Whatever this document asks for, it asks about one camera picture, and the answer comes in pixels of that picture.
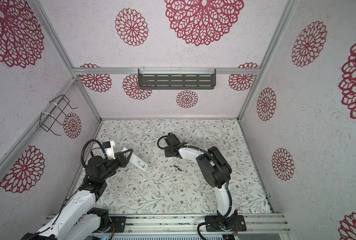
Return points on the black wire wall basket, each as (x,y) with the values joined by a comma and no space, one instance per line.
(48,119)

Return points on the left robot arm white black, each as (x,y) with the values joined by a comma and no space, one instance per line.
(79,217)

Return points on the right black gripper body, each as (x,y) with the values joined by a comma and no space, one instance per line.
(168,152)

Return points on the white remote control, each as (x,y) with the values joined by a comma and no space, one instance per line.
(137,162)

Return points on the dark grey wall shelf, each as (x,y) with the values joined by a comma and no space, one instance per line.
(180,81)

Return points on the black AAA battery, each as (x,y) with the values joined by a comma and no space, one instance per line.
(179,169)

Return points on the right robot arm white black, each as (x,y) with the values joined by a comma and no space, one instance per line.
(215,170)

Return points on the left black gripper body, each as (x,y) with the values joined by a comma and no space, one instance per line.
(112,166)

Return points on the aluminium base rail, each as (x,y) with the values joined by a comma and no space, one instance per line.
(181,224)

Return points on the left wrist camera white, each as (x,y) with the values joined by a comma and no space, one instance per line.
(109,147)

